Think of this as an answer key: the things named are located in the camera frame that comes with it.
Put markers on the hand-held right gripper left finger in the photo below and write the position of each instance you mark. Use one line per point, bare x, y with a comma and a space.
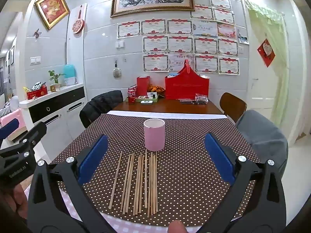
93, 160

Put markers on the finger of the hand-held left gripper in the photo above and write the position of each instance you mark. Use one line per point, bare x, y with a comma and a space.
8, 128
32, 134

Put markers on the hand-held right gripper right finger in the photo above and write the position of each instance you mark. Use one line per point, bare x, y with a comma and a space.
220, 160

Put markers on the group of wooden chopsticks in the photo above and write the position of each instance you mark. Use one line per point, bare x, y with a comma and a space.
141, 182

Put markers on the pink cylindrical cup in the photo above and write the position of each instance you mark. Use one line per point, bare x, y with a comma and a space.
154, 136

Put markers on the person's left hand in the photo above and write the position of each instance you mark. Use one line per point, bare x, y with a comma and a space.
17, 202

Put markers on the person's right hand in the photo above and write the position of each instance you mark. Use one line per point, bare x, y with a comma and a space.
176, 227

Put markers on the pink cloth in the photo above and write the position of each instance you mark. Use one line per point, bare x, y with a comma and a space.
12, 121

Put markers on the brown polka-dot tablecloth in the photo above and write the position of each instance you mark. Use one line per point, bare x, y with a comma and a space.
189, 155

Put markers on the white and black sideboard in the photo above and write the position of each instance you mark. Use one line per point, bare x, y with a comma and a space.
58, 102

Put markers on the red box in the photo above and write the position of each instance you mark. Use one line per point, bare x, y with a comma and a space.
37, 93

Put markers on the grey garment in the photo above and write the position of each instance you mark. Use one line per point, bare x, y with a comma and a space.
262, 136

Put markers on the black jacket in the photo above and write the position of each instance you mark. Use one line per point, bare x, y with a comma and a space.
102, 106

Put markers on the brown wooden chair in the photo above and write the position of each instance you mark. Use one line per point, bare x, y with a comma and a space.
232, 105

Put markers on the small potted plant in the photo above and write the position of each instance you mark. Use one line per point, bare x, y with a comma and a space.
55, 77

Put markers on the clear plastic packet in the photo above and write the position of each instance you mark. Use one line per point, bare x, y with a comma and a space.
201, 98

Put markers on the white mug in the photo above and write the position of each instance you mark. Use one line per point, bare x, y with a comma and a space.
72, 81

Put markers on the dark pens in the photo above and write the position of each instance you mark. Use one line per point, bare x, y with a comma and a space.
187, 102

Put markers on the teal humidifier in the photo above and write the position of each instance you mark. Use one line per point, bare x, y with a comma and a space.
68, 71

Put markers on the red soda can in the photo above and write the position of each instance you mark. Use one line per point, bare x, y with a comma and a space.
131, 97
134, 88

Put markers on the green tray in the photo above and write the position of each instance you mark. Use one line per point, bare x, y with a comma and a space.
139, 98

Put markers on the small white device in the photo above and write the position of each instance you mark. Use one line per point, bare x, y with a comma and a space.
146, 102

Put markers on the large red gift bag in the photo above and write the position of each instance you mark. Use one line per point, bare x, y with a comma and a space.
187, 85

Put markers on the white door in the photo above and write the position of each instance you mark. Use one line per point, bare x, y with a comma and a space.
262, 89

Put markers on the small red gift bag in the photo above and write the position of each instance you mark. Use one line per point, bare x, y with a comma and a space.
142, 85

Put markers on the hanging keyring ornament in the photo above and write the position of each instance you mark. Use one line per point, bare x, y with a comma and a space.
116, 72

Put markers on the orange snack pile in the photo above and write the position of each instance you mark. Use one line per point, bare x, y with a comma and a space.
156, 88

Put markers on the red heart door decoration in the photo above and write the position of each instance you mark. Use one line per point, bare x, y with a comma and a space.
266, 52

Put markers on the red round hanging ornament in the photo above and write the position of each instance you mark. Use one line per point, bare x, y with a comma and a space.
78, 25

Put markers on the framed red gold picture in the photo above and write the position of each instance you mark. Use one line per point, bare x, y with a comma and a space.
52, 8

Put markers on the green curtain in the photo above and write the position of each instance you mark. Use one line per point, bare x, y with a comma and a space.
272, 29

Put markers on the white double wall switch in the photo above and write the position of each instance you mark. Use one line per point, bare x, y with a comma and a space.
35, 60

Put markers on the butterfly wall decal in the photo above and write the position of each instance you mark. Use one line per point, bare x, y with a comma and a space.
37, 32

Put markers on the wall of award certificates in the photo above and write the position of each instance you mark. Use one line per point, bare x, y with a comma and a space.
179, 43

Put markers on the small wall photo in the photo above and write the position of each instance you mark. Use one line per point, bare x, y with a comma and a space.
243, 37

